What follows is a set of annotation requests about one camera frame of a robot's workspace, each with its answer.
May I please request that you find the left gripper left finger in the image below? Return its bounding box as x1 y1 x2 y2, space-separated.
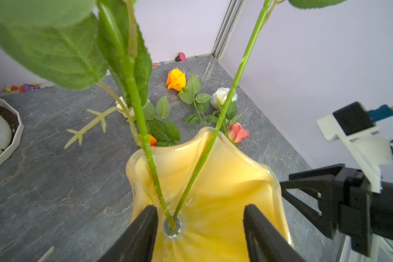
99 205 158 262

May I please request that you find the potted green plant white pot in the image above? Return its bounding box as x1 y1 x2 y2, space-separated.
0 98 24 165

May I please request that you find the cream rose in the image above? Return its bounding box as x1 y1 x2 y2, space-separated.
115 96 157 121

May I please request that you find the white rose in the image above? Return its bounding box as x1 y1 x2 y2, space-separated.
210 87 230 110

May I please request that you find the pink rose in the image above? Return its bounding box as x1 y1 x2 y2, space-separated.
228 122 249 145
172 0 348 223

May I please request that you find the yellow wavy glass vase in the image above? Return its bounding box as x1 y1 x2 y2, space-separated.
126 127 295 262

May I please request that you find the orange rose tall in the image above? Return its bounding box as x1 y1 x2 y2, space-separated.
0 1 174 226

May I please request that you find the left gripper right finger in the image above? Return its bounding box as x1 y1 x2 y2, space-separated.
243 204 304 262

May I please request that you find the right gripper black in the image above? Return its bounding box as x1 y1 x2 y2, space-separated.
280 164 393 257

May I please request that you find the pink rose lying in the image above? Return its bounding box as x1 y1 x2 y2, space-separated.
228 122 249 145

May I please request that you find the orange rose short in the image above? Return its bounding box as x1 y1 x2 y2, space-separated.
143 96 183 147

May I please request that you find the small pink object at wall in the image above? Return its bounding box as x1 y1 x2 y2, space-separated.
175 52 187 62

